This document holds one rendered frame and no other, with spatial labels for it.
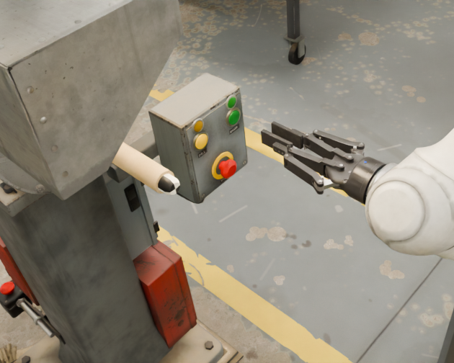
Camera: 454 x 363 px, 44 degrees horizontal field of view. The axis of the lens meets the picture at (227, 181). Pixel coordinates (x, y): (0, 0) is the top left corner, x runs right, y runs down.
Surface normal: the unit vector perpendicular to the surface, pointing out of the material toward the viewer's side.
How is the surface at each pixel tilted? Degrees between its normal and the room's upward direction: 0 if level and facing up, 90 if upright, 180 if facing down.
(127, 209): 90
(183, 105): 0
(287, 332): 0
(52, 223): 90
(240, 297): 0
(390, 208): 55
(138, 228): 90
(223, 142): 90
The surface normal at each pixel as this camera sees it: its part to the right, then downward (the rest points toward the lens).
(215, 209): -0.11, -0.72
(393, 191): -0.63, 0.10
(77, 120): 0.72, 0.42
